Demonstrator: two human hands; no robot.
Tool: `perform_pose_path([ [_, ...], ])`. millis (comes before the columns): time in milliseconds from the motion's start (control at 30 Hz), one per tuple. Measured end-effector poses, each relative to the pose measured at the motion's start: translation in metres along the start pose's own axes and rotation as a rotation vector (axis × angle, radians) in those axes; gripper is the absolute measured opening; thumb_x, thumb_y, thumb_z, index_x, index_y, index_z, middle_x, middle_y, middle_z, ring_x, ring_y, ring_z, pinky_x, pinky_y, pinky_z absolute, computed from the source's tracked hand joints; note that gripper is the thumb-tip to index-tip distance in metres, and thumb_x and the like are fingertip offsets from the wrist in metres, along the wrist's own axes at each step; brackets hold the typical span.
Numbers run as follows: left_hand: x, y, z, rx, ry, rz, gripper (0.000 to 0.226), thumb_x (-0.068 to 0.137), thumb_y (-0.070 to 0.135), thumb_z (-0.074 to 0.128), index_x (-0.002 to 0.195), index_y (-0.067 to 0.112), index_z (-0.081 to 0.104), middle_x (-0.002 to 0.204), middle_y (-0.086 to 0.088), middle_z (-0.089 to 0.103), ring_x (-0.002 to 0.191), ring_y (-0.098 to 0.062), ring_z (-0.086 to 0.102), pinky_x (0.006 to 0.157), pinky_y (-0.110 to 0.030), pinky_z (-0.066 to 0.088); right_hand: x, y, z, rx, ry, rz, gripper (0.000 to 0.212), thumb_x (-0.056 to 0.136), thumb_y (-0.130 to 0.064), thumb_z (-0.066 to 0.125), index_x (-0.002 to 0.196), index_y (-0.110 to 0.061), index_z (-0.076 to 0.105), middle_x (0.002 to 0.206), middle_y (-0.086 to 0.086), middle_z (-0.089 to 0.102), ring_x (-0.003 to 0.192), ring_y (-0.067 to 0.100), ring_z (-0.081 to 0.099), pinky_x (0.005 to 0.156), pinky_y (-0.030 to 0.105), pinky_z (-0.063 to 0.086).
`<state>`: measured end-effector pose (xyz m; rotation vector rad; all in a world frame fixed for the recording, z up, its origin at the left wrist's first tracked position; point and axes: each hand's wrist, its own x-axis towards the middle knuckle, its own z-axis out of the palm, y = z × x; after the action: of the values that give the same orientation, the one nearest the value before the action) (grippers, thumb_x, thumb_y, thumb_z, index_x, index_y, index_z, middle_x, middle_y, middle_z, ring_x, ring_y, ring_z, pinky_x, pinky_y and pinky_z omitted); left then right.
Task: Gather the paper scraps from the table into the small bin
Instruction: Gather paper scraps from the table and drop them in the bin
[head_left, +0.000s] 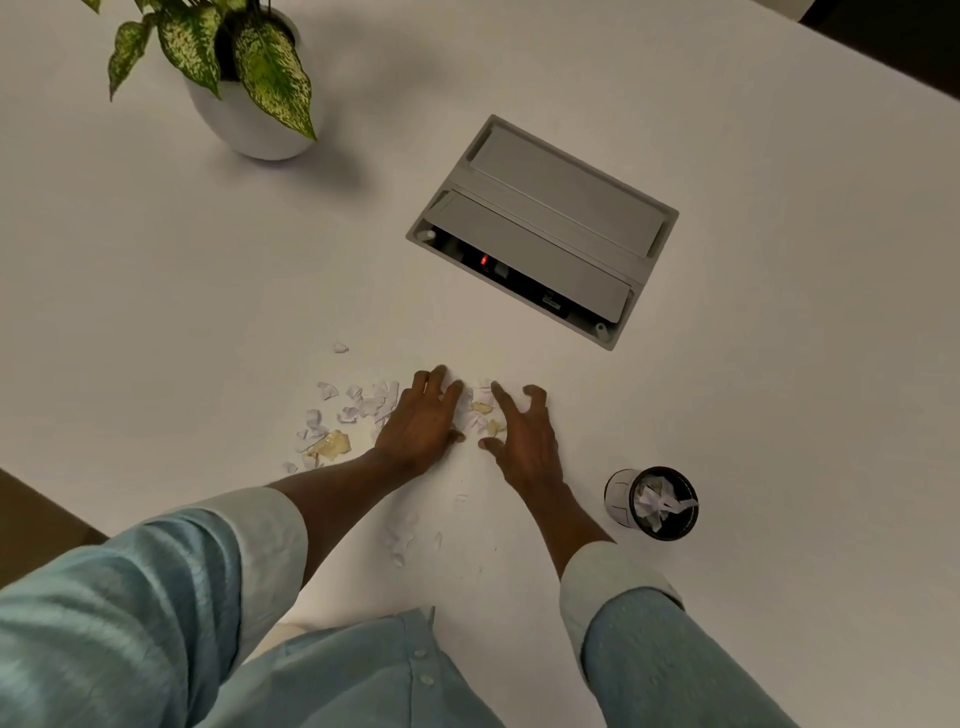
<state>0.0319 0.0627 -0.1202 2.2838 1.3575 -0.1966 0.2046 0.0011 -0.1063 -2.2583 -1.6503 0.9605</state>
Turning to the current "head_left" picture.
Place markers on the person's left hand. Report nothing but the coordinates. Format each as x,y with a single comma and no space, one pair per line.
414,435

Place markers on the person's right hand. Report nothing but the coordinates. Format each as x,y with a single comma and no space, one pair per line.
529,450

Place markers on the person's left middle finger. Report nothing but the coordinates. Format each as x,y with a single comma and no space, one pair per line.
438,381

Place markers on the person's right thumb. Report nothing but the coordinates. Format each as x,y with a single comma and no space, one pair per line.
491,446

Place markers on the person's left forearm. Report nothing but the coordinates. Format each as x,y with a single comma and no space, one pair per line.
337,502

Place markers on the person's right forearm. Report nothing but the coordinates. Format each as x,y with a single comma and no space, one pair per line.
566,525

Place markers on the pile of white paper scraps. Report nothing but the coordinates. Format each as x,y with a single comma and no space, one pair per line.
367,406

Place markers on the large yellowish torn scrap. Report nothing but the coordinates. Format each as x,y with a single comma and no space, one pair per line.
330,445

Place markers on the white and black cup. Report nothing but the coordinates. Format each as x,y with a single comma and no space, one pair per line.
619,501

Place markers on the crumpled white paper bits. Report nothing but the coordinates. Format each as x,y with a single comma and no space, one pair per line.
656,501

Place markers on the grey table socket box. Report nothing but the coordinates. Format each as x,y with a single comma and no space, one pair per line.
540,229

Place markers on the white plant pot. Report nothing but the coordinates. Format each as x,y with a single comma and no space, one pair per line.
240,124

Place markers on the green speckled leafy plant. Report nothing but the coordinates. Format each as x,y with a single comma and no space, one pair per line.
262,71

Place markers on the light blue shirt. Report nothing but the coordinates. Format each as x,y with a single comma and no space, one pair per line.
150,622

